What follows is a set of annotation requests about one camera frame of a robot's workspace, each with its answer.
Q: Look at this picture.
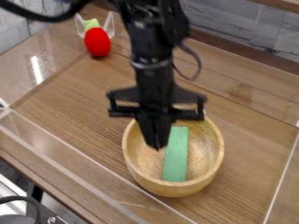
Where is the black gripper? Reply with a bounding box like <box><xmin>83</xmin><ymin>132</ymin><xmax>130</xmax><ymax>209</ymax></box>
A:
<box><xmin>107</xmin><ymin>62</ymin><xmax>207</xmax><ymax>149</ymax></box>

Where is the clear acrylic tray wall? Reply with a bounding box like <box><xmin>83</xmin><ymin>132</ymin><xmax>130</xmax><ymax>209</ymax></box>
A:
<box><xmin>0</xmin><ymin>105</ymin><xmax>196</xmax><ymax>224</ymax></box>

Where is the black device with screw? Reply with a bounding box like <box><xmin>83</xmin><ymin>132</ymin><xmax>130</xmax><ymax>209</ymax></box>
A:
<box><xmin>24</xmin><ymin>199</ymin><xmax>80</xmax><ymax>224</ymax></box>

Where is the red plush ball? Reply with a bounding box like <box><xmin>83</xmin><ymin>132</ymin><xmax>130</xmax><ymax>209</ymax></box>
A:
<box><xmin>84</xmin><ymin>27</ymin><xmax>111</xmax><ymax>57</ymax></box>

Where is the clear acrylic corner bracket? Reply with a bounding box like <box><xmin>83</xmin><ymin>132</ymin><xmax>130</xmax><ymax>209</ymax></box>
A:
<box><xmin>74</xmin><ymin>12</ymin><xmax>116</xmax><ymax>39</ymax></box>

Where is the green rectangular block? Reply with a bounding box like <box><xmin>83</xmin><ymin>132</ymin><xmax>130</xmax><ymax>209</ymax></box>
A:
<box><xmin>163</xmin><ymin>126</ymin><xmax>190</xmax><ymax>182</ymax></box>

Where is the black cable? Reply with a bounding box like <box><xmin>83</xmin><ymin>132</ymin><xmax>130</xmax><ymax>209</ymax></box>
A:
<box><xmin>0</xmin><ymin>196</ymin><xmax>40</xmax><ymax>224</ymax></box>

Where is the brown wooden bowl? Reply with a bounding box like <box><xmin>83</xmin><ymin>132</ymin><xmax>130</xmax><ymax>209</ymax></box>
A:
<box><xmin>122</xmin><ymin>119</ymin><xmax>224</xmax><ymax>198</ymax></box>

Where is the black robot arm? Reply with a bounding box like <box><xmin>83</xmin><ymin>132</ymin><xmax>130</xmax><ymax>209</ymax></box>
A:
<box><xmin>107</xmin><ymin>0</ymin><xmax>207</xmax><ymax>150</ymax></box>

